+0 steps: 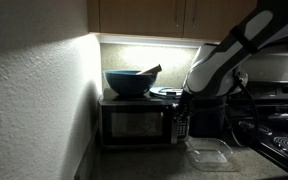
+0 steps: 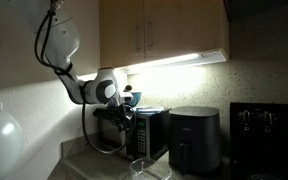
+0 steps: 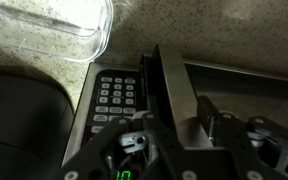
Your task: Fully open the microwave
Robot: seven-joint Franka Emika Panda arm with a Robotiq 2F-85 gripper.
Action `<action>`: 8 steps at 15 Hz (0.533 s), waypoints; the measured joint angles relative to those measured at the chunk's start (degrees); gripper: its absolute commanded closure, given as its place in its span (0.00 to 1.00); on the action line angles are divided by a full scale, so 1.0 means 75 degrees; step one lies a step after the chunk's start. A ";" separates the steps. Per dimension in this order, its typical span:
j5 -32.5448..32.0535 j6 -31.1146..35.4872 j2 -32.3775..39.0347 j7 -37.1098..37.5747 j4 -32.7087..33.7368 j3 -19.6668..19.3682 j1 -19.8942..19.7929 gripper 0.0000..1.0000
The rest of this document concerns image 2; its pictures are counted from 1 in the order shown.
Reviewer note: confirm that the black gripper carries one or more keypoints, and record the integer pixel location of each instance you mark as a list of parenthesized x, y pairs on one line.
[(122, 121)]

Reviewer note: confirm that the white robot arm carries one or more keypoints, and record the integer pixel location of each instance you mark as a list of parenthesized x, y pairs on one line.
[(60, 36)]

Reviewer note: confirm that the black steel microwave body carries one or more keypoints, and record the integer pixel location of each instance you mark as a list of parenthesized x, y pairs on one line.
[(152, 133)]

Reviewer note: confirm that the blue bowl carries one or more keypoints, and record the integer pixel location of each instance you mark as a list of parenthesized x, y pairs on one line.
[(136, 98)]

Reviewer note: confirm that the light blue plate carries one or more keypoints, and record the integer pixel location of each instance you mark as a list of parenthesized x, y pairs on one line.
[(149, 109)]

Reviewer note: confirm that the wooden pestle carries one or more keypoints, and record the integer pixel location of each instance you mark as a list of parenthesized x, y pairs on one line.
[(128, 88)]

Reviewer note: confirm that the clear glass container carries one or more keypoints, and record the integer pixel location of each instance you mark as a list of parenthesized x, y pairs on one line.
[(149, 170)]

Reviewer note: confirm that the black air fryer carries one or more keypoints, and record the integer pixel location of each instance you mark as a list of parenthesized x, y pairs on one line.
[(194, 140)]

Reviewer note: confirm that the black stove knob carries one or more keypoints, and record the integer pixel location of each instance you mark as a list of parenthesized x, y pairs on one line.
[(266, 119), (245, 118)]

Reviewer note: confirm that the black electric stove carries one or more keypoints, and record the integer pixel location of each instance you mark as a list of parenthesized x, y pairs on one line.
[(267, 150)]

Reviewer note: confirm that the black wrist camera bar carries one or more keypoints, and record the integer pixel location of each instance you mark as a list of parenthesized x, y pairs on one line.
[(105, 112)]

